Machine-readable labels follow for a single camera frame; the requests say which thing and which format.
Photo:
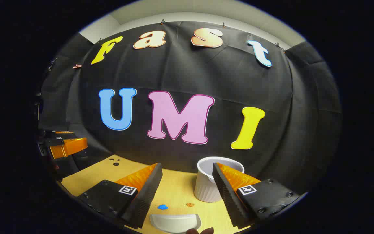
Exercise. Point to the black backdrop cloth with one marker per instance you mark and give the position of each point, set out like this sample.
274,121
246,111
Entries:
180,71

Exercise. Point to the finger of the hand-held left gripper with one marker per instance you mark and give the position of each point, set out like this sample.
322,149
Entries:
60,134
54,141

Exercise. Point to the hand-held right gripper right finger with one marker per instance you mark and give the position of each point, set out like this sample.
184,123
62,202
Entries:
227,198

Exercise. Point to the wooden desktop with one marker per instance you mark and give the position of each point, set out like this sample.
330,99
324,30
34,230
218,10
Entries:
177,188

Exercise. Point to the blue paper scrap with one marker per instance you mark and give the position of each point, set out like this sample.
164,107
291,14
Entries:
163,207

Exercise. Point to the small copper clip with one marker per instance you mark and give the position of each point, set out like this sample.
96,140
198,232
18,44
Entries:
76,66

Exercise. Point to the white ribbed garbage bin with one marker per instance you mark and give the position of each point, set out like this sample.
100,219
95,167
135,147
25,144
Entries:
205,188

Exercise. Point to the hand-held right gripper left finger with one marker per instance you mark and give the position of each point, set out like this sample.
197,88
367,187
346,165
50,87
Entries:
148,195

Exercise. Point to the white dustpan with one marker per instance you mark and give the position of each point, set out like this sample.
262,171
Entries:
174,222

